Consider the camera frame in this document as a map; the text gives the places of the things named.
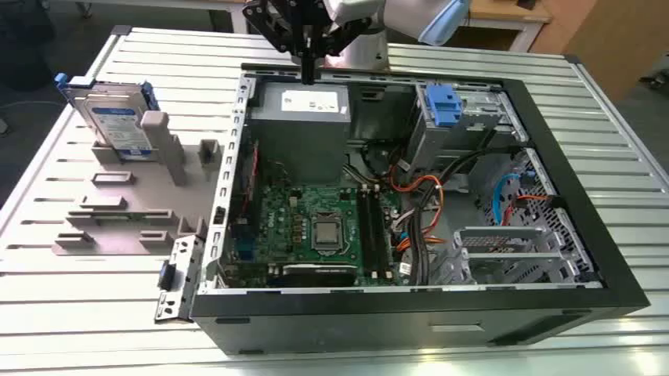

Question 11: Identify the orange yellow wire bundle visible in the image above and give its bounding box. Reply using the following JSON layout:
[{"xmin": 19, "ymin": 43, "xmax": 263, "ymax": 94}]
[{"xmin": 389, "ymin": 175, "xmax": 449, "ymax": 255}]

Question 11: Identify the black RAM slot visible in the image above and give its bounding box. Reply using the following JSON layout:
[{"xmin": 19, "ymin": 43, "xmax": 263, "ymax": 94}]
[
  {"xmin": 358, "ymin": 184, "xmax": 382, "ymax": 277},
  {"xmin": 371, "ymin": 184, "xmax": 394, "ymax": 277}
]

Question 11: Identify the grey parts rack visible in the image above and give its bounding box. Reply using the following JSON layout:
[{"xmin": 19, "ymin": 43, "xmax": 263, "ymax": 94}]
[{"xmin": 50, "ymin": 111, "xmax": 231, "ymax": 258}]

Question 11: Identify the black graphics card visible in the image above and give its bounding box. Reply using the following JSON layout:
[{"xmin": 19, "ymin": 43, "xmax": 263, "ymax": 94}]
[{"xmin": 266, "ymin": 261, "xmax": 361, "ymax": 287}]

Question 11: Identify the thin red wire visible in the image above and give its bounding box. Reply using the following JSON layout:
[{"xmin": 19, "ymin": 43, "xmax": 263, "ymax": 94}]
[{"xmin": 243, "ymin": 139, "xmax": 262, "ymax": 230}]

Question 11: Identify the hard disk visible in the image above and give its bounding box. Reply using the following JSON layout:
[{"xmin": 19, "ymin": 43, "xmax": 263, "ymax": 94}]
[{"xmin": 55, "ymin": 74, "xmax": 162, "ymax": 162}]

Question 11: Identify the orange disk power wire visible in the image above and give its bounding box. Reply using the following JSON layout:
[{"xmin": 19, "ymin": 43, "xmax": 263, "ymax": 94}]
[{"xmin": 513, "ymin": 193, "xmax": 556, "ymax": 209}]

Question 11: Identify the silver CPU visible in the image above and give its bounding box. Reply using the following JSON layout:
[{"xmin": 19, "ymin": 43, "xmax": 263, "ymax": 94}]
[{"xmin": 311, "ymin": 222, "xmax": 341, "ymax": 246}]

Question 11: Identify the CPU socket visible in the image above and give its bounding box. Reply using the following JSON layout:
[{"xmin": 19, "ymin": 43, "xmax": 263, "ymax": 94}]
[{"xmin": 307, "ymin": 211, "xmax": 350, "ymax": 258}]

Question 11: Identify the blue SATA wire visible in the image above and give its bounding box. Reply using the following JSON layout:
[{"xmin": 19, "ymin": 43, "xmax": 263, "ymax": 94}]
[{"xmin": 493, "ymin": 171, "xmax": 534, "ymax": 227}]

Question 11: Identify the blue VGA port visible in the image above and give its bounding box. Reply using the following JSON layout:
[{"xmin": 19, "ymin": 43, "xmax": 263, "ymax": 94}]
[{"xmin": 158, "ymin": 260, "xmax": 178, "ymax": 291}]

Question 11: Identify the green motherboard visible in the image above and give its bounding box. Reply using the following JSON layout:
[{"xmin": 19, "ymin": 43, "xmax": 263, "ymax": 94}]
[{"xmin": 228, "ymin": 183, "xmax": 414, "ymax": 287}]

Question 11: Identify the silver disk bay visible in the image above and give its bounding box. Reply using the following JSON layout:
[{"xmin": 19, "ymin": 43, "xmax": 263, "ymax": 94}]
[{"xmin": 451, "ymin": 226, "xmax": 585, "ymax": 286}]

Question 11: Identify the blue drive bay latch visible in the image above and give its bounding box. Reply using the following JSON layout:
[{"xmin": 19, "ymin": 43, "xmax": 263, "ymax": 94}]
[{"xmin": 426, "ymin": 84, "xmax": 465, "ymax": 128}]

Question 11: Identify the black cable bundle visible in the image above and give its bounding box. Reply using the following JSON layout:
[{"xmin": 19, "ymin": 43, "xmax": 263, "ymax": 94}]
[{"xmin": 407, "ymin": 146, "xmax": 525, "ymax": 285}]

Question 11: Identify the wooden desk white frame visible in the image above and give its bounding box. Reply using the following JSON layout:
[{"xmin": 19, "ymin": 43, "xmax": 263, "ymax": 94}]
[{"xmin": 208, "ymin": 0, "xmax": 556, "ymax": 52}]

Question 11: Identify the silver optical drive bay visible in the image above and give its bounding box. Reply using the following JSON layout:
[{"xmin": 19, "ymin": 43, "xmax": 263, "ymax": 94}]
[{"xmin": 407, "ymin": 81, "xmax": 528, "ymax": 177}]

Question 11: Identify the grey power supply unit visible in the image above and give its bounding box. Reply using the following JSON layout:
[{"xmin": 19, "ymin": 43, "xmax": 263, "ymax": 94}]
[{"xmin": 244, "ymin": 81, "xmax": 353, "ymax": 187}]

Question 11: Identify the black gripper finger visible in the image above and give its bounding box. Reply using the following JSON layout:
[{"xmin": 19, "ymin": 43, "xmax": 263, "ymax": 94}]
[
  {"xmin": 309, "ymin": 17, "xmax": 367, "ymax": 85},
  {"xmin": 243, "ymin": 0, "xmax": 310, "ymax": 85}
]

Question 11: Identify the black PC case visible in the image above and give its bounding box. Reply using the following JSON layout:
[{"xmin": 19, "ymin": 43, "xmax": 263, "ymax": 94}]
[{"xmin": 154, "ymin": 60, "xmax": 652, "ymax": 356}]

